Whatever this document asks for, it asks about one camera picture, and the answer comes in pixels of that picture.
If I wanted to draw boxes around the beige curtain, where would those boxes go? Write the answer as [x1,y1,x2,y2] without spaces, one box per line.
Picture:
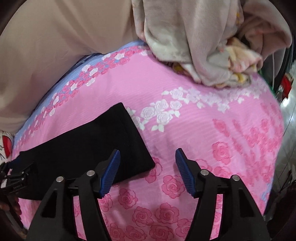
[1,0,137,133]

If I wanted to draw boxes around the grey pink fleece blanket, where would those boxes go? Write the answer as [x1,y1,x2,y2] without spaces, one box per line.
[132,1,292,88]

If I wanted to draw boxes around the white cat face pillow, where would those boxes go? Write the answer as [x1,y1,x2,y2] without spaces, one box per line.
[0,131,14,164]

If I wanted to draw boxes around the pink floral bed sheet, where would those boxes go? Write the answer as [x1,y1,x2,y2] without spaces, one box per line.
[13,42,283,240]

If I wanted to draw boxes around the black pants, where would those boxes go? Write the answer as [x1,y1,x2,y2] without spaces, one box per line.
[12,103,155,200]

